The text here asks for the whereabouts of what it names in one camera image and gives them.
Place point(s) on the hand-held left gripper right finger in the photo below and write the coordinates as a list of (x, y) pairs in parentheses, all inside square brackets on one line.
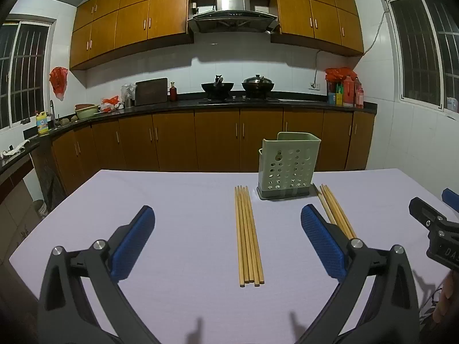
[(322, 243)]

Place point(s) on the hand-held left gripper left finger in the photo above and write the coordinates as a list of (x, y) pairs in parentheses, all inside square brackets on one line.
[(132, 243)]

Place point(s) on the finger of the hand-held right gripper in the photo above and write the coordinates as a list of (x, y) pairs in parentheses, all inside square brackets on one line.
[(425, 212), (452, 199)]

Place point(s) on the wooden chopstick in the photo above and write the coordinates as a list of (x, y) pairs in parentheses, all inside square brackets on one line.
[(246, 236), (250, 236), (238, 236), (335, 208), (254, 236), (323, 200), (339, 208), (242, 236), (331, 208)]

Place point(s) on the green utensil holder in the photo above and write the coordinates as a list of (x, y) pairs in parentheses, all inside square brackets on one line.
[(287, 165)]

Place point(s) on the person's right hand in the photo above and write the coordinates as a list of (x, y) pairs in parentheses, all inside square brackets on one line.
[(443, 301)]

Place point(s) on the lavender tablecloth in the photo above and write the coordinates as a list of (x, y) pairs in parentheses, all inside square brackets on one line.
[(179, 222)]

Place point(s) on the dark patterned clothing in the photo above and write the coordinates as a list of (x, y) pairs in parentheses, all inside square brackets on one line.
[(425, 315)]

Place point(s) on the clear plastic bottle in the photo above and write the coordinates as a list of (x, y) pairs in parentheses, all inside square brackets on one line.
[(452, 104)]

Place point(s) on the pale bucket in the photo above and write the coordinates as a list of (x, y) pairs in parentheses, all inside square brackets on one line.
[(41, 209)]

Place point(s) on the cardboard box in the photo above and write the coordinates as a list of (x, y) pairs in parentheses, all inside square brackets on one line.
[(18, 222)]

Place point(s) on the wooden base cabinets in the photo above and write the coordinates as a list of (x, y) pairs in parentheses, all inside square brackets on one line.
[(215, 139)]

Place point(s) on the tall red condiment bottle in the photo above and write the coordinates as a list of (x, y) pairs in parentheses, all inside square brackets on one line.
[(359, 96)]

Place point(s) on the green basin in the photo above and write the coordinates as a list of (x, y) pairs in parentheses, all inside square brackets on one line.
[(86, 112)]

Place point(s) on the orange condiment bottle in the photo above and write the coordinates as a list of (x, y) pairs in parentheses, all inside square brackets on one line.
[(348, 95)]

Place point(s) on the metal cup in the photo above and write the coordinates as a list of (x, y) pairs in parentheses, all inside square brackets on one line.
[(128, 102)]

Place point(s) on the black kitchen countertop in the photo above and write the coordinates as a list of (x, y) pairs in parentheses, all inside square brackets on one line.
[(161, 104)]

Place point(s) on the yellow and blue box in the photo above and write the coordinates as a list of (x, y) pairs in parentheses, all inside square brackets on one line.
[(335, 99)]

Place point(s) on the red and white plastic bag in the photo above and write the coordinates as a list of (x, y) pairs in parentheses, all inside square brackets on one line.
[(109, 101)]

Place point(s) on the yellow detergent bottle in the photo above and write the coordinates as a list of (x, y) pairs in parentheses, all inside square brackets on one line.
[(42, 125)]

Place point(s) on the white cloth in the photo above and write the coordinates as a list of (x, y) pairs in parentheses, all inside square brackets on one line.
[(14, 150)]

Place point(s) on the dark cutting board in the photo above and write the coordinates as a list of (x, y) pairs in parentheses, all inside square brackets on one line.
[(150, 91)]

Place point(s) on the clear plastic bag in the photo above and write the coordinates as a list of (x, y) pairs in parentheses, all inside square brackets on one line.
[(128, 89)]

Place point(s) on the metal faucet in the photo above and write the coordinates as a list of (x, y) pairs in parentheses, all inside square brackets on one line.
[(52, 111)]

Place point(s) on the small red bottle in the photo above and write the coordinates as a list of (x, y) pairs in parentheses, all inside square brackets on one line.
[(173, 93)]

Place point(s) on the barred window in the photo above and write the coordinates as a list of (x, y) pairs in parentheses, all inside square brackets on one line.
[(25, 71), (416, 43)]

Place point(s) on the crumpled red bag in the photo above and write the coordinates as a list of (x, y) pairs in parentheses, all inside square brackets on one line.
[(339, 73)]

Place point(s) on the gas stove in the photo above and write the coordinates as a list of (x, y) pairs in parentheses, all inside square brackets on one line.
[(238, 99)]

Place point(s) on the black wok with lid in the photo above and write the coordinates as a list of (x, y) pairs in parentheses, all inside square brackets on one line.
[(258, 85)]

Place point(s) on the black open wok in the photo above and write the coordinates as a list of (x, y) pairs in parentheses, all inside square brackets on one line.
[(217, 87)]

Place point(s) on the hanging red plastic bag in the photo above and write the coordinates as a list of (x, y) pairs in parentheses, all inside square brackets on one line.
[(58, 79)]

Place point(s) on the steel range hood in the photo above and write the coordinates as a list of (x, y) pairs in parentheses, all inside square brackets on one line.
[(233, 0)]

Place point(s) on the wall socket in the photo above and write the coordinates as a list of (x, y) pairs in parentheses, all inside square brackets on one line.
[(315, 86)]

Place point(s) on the wooden wall cabinets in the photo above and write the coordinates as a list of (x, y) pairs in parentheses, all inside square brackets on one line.
[(132, 21)]

